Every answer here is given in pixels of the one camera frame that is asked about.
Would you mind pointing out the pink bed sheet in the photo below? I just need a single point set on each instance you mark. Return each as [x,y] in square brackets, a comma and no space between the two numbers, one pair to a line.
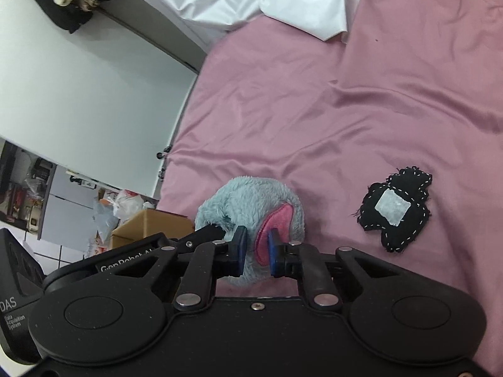
[314,118]

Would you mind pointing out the white plastic bag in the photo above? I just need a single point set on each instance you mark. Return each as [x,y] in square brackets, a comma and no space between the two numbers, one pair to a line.
[127,204]

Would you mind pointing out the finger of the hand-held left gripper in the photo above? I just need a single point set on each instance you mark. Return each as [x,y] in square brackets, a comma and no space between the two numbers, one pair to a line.
[208,232]

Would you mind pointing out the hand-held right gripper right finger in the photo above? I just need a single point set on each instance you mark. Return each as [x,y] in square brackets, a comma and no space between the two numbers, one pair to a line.
[274,255]

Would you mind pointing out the grey plastic bag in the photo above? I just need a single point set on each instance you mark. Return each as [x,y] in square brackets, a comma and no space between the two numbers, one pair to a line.
[104,222]

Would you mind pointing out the light blue fluffy plush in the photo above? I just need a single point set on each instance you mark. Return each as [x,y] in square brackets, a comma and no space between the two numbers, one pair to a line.
[251,200]

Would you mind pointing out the grey door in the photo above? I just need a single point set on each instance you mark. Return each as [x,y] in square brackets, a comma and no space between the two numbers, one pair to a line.
[157,27]

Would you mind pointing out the brown cardboard box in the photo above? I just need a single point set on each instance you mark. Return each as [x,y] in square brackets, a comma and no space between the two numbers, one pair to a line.
[153,226]

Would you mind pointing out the black felt patch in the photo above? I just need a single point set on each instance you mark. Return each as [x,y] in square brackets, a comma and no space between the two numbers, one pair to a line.
[397,208]

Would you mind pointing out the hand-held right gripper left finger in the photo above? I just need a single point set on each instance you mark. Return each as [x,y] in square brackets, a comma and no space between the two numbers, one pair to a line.
[239,253]

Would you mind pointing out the cluttered shelf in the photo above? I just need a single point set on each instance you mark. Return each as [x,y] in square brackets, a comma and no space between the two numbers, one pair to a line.
[23,192]

